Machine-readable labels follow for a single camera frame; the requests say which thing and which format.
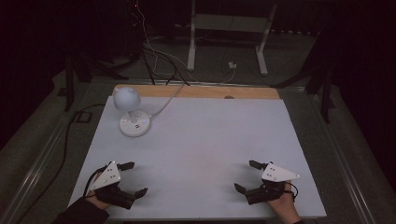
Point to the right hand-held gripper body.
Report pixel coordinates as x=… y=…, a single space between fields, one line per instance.
x=275 y=174

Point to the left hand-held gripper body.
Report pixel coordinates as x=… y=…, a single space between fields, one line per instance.
x=107 y=178

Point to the person's left hand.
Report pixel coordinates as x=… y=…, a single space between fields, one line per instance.
x=95 y=199

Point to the person's right hand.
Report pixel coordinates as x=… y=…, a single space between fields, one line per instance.
x=285 y=208

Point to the white table mat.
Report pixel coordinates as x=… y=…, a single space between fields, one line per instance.
x=199 y=149

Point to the black square floor plate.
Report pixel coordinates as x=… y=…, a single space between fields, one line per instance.
x=84 y=117

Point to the white round desk lamp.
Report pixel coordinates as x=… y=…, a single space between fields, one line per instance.
x=127 y=99

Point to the black stand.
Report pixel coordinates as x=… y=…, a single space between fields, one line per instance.
x=325 y=93
x=71 y=87

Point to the white plug adapter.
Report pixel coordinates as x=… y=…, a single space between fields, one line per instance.
x=232 y=65

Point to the white metal stand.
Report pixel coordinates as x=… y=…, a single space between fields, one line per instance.
x=190 y=46

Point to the metal floor rail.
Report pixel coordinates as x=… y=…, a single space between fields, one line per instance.
x=31 y=165
x=341 y=152

